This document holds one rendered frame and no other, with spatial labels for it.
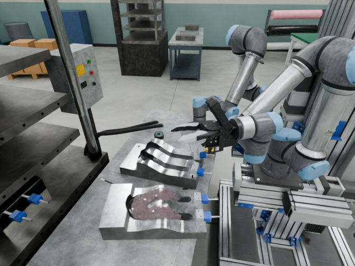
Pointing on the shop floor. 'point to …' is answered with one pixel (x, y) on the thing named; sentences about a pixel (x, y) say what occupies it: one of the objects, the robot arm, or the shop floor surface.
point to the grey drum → (18, 30)
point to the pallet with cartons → (39, 70)
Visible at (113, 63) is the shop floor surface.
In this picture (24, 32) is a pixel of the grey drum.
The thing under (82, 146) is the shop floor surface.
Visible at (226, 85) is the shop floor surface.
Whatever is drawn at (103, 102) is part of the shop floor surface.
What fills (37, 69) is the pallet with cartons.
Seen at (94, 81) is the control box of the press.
